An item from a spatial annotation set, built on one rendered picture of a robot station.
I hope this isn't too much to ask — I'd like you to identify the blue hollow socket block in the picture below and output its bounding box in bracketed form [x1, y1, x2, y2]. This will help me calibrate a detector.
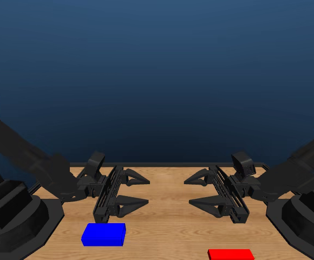
[81, 223, 127, 247]

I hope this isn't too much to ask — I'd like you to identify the thin red peg bar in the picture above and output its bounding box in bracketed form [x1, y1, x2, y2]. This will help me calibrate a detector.
[207, 249, 255, 260]

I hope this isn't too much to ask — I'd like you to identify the black table frame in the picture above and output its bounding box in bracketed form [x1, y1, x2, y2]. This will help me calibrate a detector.
[28, 161, 270, 196]

